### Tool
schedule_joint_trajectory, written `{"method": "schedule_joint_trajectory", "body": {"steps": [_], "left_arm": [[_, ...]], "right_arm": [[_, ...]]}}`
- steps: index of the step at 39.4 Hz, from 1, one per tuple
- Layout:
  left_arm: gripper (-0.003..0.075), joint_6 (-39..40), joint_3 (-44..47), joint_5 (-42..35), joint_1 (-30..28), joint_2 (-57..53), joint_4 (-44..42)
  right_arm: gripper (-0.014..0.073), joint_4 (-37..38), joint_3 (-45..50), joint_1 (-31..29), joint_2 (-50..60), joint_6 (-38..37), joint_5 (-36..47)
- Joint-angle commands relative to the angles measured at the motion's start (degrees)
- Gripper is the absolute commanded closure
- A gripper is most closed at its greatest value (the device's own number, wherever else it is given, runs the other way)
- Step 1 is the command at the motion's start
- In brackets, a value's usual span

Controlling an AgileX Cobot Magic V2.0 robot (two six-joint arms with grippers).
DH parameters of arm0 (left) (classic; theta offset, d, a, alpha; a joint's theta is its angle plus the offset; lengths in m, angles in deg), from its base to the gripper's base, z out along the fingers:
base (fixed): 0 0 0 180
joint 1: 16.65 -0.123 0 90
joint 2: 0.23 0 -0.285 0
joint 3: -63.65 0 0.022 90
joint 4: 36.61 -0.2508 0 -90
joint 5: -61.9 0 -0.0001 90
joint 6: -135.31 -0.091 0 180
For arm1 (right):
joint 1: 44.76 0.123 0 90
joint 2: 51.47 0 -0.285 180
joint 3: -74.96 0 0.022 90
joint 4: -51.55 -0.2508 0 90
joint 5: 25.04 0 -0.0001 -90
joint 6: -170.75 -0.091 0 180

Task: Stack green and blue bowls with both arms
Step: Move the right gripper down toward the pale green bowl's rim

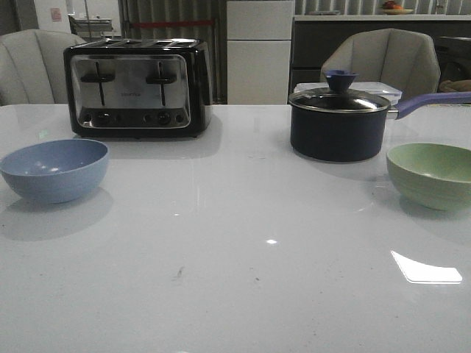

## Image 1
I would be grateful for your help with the clear plastic container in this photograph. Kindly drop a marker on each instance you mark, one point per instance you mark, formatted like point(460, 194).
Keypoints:
point(377, 88)

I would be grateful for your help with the white refrigerator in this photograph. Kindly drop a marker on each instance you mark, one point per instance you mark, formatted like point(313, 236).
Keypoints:
point(258, 51)

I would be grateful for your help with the beige chair right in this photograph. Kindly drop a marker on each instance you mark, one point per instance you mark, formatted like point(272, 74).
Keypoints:
point(402, 59)

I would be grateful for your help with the fruit plate on counter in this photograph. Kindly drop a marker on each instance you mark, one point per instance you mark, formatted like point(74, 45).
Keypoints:
point(393, 8)

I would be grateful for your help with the dark blue saucepan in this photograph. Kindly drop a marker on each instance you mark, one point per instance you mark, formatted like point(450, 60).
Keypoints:
point(352, 137)

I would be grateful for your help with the blue bowl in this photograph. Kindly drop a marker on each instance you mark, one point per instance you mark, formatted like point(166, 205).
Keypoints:
point(56, 171)

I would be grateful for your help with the beige chair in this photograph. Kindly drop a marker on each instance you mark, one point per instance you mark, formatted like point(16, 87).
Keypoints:
point(402, 59)
point(32, 66)

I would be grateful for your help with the beige chair left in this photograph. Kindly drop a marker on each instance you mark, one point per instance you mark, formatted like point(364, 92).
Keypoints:
point(32, 66)

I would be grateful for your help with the green bowl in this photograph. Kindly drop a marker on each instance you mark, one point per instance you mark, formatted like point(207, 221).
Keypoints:
point(434, 175)

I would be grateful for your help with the black and chrome toaster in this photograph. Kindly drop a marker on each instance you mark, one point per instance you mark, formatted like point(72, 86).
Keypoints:
point(131, 88)

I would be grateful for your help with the glass pot lid blue knob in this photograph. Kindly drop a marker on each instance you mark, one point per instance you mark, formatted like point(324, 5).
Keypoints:
point(338, 97)

